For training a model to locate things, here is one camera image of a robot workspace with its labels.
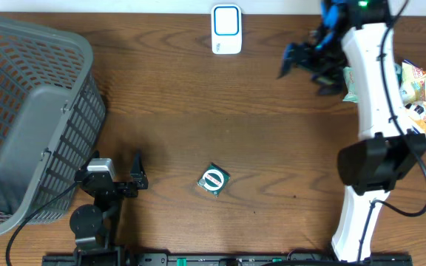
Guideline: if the teal wet wipes pack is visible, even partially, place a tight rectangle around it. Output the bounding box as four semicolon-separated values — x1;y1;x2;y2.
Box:
343;66;358;103

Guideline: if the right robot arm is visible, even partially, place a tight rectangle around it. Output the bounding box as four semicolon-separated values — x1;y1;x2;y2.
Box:
279;0;426;265

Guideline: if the green round-label box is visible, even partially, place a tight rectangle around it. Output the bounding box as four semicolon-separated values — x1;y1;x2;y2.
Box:
197;163;231;197

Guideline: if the yellow snack bag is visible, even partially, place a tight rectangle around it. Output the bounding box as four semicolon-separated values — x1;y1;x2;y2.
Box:
399;60;426;135

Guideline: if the black mounting rail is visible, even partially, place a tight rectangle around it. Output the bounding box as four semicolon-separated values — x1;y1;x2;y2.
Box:
42;252;413;266

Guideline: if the white barcode scanner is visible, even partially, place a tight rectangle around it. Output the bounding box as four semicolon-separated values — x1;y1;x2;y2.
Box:
211;4;243;55

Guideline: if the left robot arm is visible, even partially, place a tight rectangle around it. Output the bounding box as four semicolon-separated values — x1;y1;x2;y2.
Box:
70;151;149;266

